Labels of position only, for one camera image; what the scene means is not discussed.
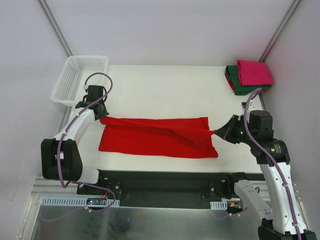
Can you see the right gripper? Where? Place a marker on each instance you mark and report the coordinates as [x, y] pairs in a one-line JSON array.
[[230, 130]]

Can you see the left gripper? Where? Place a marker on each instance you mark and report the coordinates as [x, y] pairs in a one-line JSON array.
[[102, 114]]

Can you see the red t-shirt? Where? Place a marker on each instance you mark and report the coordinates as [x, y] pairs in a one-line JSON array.
[[229, 81], [189, 138]]

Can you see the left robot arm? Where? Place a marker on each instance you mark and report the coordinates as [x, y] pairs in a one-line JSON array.
[[60, 156]]

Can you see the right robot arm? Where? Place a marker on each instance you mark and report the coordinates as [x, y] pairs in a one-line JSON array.
[[282, 219]]

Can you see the white plastic basket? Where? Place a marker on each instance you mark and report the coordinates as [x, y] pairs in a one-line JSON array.
[[70, 85]]

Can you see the red folded t-shirt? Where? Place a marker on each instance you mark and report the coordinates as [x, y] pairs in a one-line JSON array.
[[229, 81]]

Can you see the green folded t-shirt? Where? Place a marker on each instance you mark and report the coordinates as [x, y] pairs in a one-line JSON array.
[[242, 90]]

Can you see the pink folded t-shirt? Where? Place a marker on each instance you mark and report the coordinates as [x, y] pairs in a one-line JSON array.
[[252, 73]]

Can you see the right cable duct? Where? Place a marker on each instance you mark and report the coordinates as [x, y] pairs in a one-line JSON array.
[[219, 205]]

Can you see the cable duct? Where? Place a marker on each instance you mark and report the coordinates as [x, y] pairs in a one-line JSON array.
[[219, 205], [66, 201]]

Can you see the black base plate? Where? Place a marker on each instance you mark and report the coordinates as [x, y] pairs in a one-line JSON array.
[[171, 190]]

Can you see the left cable duct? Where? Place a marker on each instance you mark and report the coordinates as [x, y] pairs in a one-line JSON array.
[[66, 201]]

